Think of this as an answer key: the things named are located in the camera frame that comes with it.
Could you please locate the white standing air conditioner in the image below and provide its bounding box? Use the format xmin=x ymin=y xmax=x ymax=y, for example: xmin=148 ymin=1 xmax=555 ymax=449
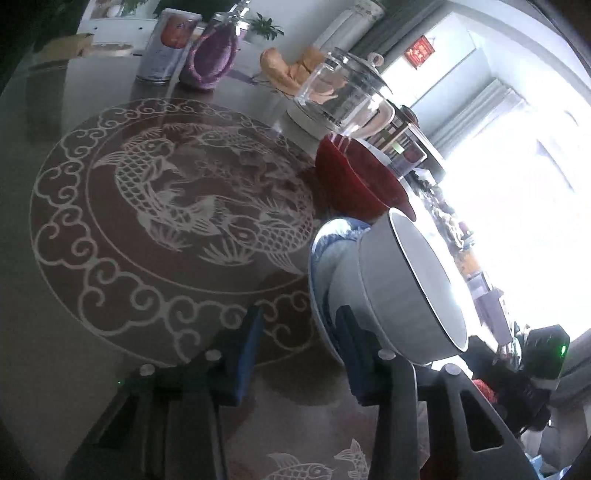
xmin=323 ymin=0 xmax=386 ymax=51

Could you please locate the blue and white patterned bowl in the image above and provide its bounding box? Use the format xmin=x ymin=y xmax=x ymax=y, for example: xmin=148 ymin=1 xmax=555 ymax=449
xmin=308 ymin=217 xmax=375 ymax=363

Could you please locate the clutter of bottles and packets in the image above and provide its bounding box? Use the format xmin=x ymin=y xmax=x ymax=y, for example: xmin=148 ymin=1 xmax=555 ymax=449
xmin=416 ymin=171 xmax=513 ymax=342

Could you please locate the glass electric kettle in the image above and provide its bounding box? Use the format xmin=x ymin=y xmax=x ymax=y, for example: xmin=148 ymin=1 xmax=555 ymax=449
xmin=286 ymin=46 xmax=419 ymax=148

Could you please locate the white sheer curtain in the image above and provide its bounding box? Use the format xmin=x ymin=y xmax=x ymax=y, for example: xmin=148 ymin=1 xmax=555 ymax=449
xmin=425 ymin=78 xmax=522 ymax=153

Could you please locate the purple glass canister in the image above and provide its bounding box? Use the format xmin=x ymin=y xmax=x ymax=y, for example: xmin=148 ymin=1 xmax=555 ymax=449
xmin=178 ymin=11 xmax=243 ymax=90

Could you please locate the red wall poster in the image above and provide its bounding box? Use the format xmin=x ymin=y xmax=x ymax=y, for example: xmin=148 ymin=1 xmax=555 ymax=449
xmin=404 ymin=37 xmax=437 ymax=70

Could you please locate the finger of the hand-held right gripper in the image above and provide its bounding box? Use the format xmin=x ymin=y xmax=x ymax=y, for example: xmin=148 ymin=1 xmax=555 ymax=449
xmin=466 ymin=336 xmax=520 ymax=374

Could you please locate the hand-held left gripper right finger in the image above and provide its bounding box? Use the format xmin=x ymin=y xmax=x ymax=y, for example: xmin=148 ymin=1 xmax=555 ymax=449
xmin=335 ymin=305 xmax=539 ymax=480

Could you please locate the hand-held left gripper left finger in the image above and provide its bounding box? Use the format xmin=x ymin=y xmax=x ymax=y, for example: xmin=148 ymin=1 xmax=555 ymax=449
xmin=65 ymin=305 xmax=265 ymax=480

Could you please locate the large leafy potted plant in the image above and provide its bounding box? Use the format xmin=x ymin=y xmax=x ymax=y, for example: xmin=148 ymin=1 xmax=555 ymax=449
xmin=247 ymin=13 xmax=284 ymax=44

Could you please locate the white ribbed bowl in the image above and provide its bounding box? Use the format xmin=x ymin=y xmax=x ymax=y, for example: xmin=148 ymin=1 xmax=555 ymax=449
xmin=358 ymin=207 xmax=469 ymax=366

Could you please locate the tall printed tin can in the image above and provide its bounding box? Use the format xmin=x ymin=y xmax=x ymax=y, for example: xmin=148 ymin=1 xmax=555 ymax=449
xmin=136 ymin=8 xmax=202 ymax=86

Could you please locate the grey curtain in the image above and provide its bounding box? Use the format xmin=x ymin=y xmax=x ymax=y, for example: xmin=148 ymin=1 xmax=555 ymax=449
xmin=351 ymin=0 xmax=444 ymax=56

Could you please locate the plain white bowl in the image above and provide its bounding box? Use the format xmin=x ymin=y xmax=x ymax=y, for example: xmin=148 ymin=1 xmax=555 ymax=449
xmin=330 ymin=237 xmax=384 ymax=334

